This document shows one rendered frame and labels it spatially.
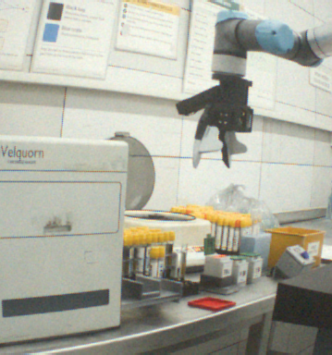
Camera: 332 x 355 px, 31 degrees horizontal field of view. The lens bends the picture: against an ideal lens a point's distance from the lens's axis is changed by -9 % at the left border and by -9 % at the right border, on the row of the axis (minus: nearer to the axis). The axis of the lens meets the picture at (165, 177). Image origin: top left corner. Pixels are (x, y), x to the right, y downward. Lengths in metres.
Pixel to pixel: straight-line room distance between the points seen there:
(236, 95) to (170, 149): 0.78
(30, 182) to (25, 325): 0.21
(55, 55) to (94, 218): 0.83
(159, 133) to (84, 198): 1.12
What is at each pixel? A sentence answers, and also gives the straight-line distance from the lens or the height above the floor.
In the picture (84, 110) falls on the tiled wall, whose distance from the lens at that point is 1.76.
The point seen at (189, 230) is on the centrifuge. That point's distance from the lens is 1.55.
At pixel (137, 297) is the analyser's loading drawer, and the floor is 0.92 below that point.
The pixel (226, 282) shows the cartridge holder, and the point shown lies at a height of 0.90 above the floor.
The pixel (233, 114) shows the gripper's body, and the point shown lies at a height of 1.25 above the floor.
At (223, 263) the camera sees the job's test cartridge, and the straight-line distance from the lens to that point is 1.30.
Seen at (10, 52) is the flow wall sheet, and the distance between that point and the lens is 1.57.
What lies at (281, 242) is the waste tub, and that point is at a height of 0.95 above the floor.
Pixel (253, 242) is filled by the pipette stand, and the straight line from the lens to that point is 1.49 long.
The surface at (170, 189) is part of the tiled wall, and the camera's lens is 2.06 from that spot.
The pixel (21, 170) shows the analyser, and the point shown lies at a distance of 0.82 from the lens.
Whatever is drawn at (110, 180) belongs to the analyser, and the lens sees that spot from 0.93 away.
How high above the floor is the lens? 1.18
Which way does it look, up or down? 3 degrees down
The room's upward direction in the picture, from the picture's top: 4 degrees clockwise
